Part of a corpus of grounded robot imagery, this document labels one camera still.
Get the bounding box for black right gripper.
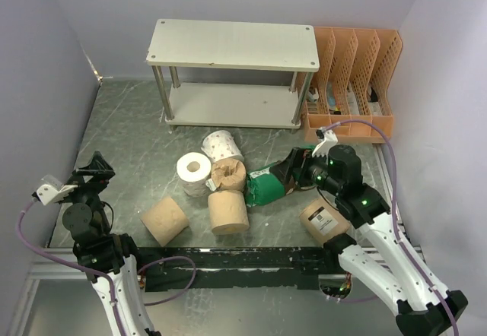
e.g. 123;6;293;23
269;147;342;196

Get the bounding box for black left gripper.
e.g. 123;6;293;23
55;151;113;233

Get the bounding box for brown roll with cartoon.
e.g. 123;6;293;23
205;158;247;192

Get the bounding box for brown roll white label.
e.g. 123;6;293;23
299;198;350;246

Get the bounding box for tan unwrapped paper roll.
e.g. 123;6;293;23
208;190;250;235
141;196;189;247

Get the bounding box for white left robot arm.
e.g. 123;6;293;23
62;151;160;335

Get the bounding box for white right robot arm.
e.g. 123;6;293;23
278;144;468;335

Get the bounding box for white two-tier shelf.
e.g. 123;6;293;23
146;19;320;130

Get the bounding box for green wrapped roll brown band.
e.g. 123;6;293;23
244;161;289;208

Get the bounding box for grey white tape dispenser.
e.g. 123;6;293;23
307;87;320;103

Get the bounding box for white roll with red dots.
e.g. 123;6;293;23
201;130;244;163

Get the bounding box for white packets in organizer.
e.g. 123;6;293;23
346;88;360;116

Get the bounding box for blue item in organizer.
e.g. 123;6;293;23
326;82;337;111

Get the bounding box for white upright paper roll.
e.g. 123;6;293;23
176;152;212;197

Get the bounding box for orange plastic file organizer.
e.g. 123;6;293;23
301;27;403;144

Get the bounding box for black item in organizer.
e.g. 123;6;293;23
370;88;379;103

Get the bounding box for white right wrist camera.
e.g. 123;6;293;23
312;128;338;157

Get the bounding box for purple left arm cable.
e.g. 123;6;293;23
18;195;197;336

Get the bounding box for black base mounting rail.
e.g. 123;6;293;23
138;247;345;291

